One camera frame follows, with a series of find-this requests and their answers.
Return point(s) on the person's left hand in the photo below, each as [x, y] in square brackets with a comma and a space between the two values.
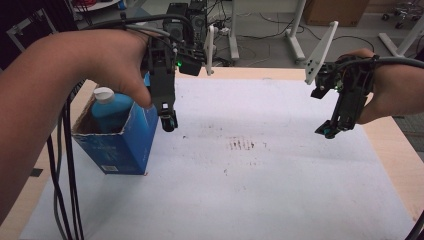
[113, 56]

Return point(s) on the person's right hand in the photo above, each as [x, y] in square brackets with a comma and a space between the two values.
[383, 93]

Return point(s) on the black computer tower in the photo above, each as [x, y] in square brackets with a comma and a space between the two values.
[186, 16]

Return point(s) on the blue cardboard box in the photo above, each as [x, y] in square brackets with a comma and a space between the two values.
[126, 150]

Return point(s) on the blue bottle with white cap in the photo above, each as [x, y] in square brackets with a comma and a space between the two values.
[111, 111]

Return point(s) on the black tape piece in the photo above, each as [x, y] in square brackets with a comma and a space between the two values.
[36, 172]

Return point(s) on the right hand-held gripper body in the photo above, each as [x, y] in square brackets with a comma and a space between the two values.
[351, 86]

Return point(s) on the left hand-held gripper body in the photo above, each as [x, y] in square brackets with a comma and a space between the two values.
[162, 80]

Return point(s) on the brown cardboard box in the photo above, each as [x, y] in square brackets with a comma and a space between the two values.
[336, 11]

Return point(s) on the white stand leg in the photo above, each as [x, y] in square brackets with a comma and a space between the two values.
[295, 36]
[234, 33]
[405, 38]

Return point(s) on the white metal frame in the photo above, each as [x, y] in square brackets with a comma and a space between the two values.
[23, 25]

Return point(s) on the wheeled cart base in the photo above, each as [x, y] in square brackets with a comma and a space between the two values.
[400, 13]

